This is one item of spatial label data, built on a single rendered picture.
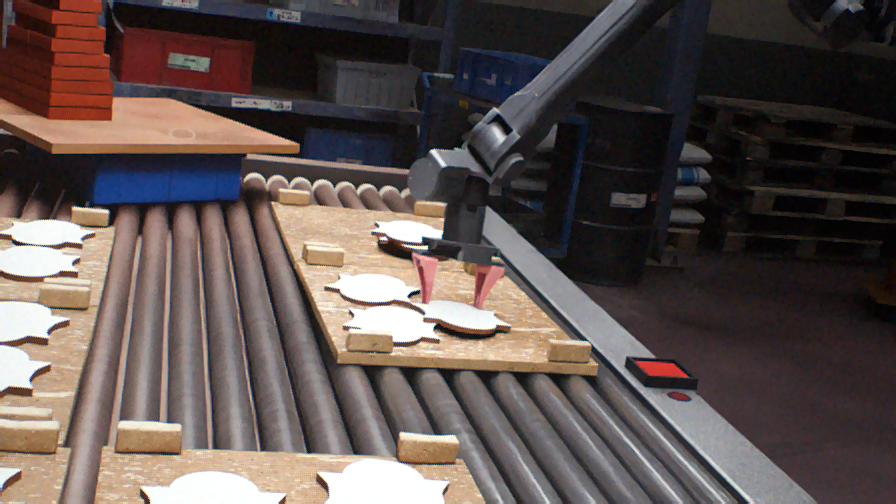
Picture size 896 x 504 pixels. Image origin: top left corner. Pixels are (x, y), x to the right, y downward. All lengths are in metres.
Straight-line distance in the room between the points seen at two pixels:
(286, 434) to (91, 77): 1.19
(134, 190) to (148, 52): 3.78
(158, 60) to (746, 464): 4.84
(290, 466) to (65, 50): 1.29
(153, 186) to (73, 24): 0.33
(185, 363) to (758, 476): 0.67
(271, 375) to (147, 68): 4.60
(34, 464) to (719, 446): 0.76
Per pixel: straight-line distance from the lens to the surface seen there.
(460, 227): 1.61
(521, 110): 1.58
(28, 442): 1.11
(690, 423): 1.45
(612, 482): 1.24
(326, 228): 2.05
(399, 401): 1.35
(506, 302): 1.74
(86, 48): 2.26
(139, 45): 5.88
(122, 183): 2.12
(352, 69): 6.11
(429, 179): 1.56
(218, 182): 2.22
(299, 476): 1.09
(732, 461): 1.37
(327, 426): 1.25
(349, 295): 1.63
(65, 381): 1.28
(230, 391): 1.32
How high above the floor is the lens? 1.41
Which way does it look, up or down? 14 degrees down
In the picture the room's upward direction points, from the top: 8 degrees clockwise
